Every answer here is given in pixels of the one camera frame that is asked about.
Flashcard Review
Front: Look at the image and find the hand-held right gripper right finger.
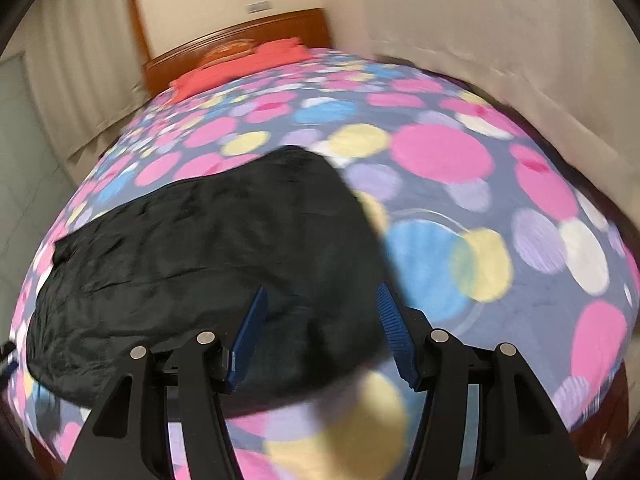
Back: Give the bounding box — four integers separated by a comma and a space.
376, 282, 587, 480

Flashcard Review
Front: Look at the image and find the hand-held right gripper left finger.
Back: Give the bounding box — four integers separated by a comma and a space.
64, 285, 269, 480

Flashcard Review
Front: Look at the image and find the black quilted jacket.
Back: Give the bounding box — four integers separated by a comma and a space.
25, 145, 389, 409

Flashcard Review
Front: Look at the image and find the polka dot blanket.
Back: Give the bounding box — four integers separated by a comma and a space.
7, 47, 640, 480

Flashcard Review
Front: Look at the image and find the frosted glass wardrobe door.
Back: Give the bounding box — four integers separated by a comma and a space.
0, 52, 77, 353

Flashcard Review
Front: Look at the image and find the coral quilted pillow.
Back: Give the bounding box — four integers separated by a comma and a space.
167, 37, 315, 104

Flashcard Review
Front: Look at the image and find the orange printed cushion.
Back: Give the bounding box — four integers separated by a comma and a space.
197, 40, 257, 69

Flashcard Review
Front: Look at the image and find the cream window curtain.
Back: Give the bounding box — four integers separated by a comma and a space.
22, 0, 152, 167

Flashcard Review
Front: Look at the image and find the wooden headboard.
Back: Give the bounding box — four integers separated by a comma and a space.
142, 7, 334, 99

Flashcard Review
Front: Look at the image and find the wooden bed frame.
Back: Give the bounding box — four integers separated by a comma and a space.
22, 364, 632, 480

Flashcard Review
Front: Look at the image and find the cream wall curtain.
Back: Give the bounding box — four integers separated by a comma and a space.
359, 0, 640, 243

